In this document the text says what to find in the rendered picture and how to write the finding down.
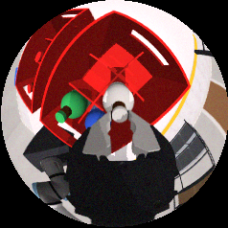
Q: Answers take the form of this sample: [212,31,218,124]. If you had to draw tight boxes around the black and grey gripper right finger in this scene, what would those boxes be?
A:
[127,110,179,177]

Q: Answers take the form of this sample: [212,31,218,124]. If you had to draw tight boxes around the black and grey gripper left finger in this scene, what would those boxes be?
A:
[63,110,112,182]

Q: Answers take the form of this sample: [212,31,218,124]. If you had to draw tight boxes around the red crate with dividers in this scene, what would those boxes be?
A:
[15,9,95,114]
[39,11,191,154]

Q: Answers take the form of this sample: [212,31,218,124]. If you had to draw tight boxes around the green bottle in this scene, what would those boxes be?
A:
[56,89,91,124]

